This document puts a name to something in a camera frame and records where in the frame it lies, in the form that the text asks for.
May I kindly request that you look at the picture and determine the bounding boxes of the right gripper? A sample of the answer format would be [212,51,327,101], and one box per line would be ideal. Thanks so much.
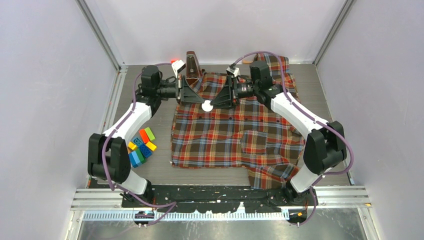
[210,75,259,111]

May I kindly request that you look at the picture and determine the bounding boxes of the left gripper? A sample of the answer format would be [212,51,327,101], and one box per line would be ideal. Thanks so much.
[155,75,205,106]

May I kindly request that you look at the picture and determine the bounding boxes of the white round brooch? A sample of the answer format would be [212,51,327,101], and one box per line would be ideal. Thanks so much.
[201,100,214,112]

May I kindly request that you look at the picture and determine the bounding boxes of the plaid flannel shirt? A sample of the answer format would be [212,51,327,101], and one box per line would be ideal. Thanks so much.
[170,52,307,190]

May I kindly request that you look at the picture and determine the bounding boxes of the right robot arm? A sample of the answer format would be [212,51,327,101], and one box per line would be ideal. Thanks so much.
[201,60,347,205]

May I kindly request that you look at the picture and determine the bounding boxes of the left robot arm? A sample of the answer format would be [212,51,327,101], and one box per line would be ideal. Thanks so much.
[87,60,204,207]

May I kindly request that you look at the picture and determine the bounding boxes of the wooden metronome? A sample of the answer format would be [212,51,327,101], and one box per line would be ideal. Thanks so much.
[185,50,203,81]

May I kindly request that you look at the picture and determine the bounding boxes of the tan and green block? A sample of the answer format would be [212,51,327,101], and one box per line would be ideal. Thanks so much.
[242,59,253,65]

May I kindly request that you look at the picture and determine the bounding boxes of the pile of toy bricks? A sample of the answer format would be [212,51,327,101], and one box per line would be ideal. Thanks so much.
[127,127,157,168]

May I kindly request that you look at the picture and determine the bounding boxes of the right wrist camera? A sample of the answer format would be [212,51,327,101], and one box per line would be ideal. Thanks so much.
[226,64,241,78]

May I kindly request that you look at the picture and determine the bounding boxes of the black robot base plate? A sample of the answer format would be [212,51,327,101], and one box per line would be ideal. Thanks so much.
[120,185,318,214]

